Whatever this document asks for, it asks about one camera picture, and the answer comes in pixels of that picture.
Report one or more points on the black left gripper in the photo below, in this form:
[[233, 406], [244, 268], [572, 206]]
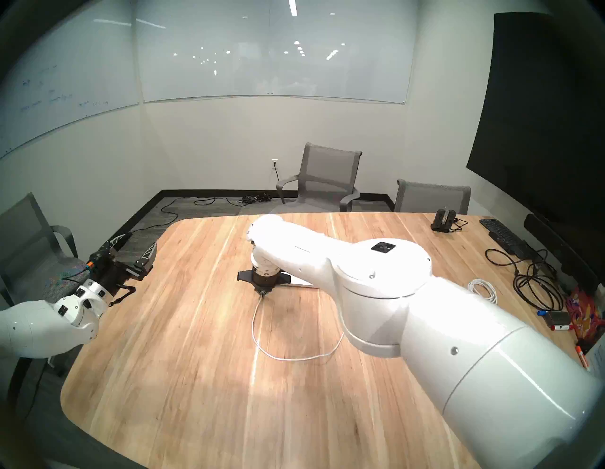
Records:
[[111, 275]]

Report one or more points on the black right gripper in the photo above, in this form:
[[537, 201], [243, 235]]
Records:
[[263, 282]]

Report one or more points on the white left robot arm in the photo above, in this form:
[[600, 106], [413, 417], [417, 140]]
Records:
[[33, 331]]

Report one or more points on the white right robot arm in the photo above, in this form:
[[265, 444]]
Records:
[[401, 293]]

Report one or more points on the silver MacBook laptop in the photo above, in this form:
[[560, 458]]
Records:
[[300, 282]]

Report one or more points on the black charging dock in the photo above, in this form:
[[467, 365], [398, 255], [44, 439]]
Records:
[[443, 221]]

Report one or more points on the dark grey office chair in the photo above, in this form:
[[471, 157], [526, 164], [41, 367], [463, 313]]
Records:
[[23, 241]]

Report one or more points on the grey mesh chair with armrests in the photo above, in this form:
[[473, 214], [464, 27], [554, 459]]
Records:
[[328, 168]]

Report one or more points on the grey mesh office chair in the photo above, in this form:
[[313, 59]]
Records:
[[432, 198]]

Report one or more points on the glass whiteboard with writing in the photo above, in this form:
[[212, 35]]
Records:
[[66, 66]]

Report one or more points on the blank glass whiteboard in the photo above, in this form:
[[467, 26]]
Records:
[[274, 52]]

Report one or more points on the black keyboard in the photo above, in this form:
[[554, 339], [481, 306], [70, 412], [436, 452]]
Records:
[[501, 234]]

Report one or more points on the black soundbar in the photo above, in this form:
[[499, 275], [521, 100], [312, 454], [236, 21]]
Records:
[[553, 243]]

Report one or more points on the small grey device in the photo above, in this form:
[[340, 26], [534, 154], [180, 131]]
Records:
[[557, 319]]

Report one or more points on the colourful red snack package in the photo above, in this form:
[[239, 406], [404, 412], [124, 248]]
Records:
[[583, 309]]

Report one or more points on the white marker red cap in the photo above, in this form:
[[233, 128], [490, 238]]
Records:
[[582, 358]]

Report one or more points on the white box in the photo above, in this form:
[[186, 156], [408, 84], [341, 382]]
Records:
[[598, 357]]

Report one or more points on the black wall television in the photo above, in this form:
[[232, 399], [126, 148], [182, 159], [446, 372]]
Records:
[[534, 123]]

